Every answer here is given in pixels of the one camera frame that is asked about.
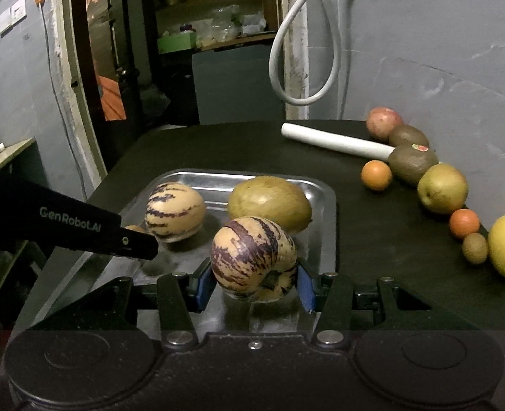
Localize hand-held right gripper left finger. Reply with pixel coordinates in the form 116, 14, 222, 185
30, 261, 217, 349

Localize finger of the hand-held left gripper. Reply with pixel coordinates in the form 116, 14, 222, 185
106, 224, 160, 262

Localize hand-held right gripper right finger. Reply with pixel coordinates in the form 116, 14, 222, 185
297, 265, 480, 349

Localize striped pepino melon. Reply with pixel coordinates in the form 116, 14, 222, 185
210, 216, 298, 302
145, 182, 207, 243

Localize metal tray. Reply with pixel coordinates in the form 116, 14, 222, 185
118, 169, 338, 335

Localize orange tangerine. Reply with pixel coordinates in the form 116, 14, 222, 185
449, 208, 481, 240
361, 160, 394, 191

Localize large kiwi with sticker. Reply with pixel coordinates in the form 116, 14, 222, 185
387, 143, 439, 186

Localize yellow-green mango front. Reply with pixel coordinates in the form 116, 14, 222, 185
416, 163, 468, 215

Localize small brown kiwi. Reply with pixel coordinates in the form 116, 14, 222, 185
462, 233, 490, 265

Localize beige kitchen counter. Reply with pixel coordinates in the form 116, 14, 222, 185
0, 137, 37, 169

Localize green-yellow mango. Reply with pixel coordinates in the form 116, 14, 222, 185
227, 175, 313, 234

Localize orange cloth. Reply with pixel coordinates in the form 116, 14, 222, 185
95, 73, 127, 121

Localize white tube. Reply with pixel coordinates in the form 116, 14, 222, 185
281, 122, 395, 160

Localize reddish round fruit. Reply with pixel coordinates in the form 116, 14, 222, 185
366, 107, 406, 142

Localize dark cabinet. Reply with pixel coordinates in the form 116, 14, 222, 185
192, 44, 286, 126

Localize wooden door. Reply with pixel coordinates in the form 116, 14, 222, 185
64, 0, 150, 146

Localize green box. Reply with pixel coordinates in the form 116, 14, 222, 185
157, 33, 198, 55

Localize clear plastic bags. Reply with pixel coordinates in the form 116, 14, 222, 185
210, 4, 275, 40

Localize black wall cable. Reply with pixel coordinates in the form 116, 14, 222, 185
40, 4, 88, 200

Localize white wall switch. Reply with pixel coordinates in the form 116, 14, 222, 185
0, 0, 27, 35

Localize white hose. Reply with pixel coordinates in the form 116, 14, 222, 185
269, 0, 343, 107

